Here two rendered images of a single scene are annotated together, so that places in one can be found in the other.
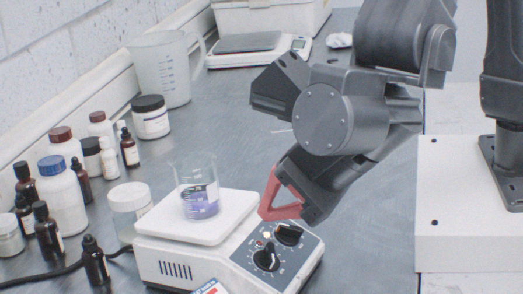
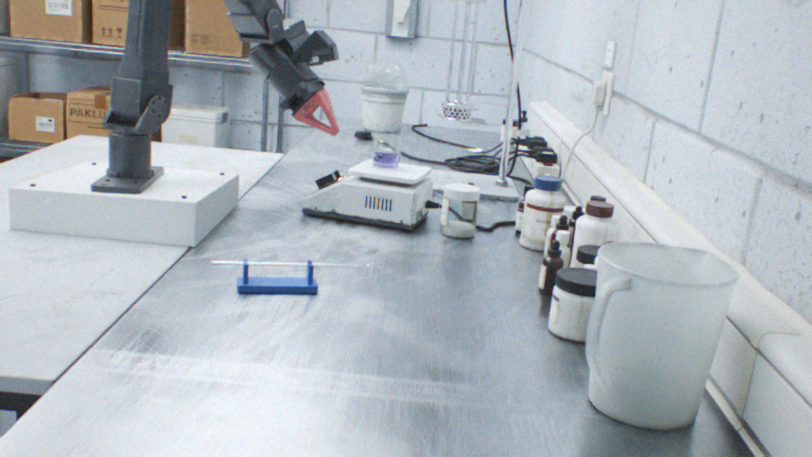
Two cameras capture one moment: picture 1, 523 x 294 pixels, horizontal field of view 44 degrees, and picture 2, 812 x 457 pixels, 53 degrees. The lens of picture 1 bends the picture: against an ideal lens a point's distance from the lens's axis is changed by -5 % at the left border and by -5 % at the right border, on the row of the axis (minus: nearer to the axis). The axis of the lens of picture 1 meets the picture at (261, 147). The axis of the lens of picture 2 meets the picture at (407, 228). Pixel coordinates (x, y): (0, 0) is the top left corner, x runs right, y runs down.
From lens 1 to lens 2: 2.08 m
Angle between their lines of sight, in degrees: 139
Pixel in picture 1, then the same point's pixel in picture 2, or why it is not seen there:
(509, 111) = not seen: hidden behind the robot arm
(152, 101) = (570, 272)
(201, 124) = (506, 338)
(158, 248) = not seen: hidden behind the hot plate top
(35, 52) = (714, 158)
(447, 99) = (55, 331)
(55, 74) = (719, 213)
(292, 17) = not seen: outside the picture
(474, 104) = (20, 316)
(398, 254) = (245, 210)
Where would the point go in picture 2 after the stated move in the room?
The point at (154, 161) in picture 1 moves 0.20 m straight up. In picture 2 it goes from (521, 292) to (540, 146)
